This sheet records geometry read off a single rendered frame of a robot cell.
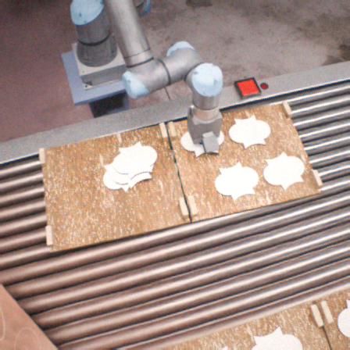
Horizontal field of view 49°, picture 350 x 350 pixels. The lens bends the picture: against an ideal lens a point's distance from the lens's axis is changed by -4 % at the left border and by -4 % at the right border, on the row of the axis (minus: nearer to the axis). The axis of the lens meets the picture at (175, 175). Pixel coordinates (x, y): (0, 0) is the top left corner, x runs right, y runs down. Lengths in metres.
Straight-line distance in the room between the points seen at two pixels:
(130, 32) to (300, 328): 0.87
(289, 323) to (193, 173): 0.51
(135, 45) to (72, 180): 0.47
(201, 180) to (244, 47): 1.83
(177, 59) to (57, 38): 2.09
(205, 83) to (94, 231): 0.52
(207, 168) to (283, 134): 0.28
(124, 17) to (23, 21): 2.36
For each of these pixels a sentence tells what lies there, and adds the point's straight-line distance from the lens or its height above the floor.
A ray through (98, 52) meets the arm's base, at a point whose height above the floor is 1.01.
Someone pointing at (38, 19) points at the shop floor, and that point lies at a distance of 3.32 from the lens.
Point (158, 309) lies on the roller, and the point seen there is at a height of 0.92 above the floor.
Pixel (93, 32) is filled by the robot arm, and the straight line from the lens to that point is 1.40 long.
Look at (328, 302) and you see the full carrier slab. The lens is 1.16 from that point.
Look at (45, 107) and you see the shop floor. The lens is 2.68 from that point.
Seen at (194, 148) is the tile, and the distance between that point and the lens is 1.24.
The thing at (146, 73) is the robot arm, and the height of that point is 1.25.
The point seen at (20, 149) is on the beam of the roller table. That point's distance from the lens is 1.39.
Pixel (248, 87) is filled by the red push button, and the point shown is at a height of 0.93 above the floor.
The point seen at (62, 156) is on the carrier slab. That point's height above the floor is 0.94.
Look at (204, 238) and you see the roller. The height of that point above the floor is 0.92.
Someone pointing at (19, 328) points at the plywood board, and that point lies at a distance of 1.05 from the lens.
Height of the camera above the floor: 2.01
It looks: 62 degrees down
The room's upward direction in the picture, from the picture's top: 2 degrees counter-clockwise
